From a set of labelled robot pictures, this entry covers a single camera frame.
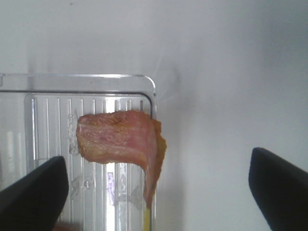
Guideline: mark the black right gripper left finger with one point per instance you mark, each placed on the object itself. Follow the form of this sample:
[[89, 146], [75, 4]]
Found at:
[[35, 202]]

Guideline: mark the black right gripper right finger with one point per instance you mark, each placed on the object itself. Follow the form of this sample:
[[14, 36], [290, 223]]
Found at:
[[280, 189]]

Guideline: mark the long bacon strip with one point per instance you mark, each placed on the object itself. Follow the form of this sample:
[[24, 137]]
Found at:
[[124, 137]]

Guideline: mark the clear ingredients container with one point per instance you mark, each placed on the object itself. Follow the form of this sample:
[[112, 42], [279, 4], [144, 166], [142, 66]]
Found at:
[[38, 121]]

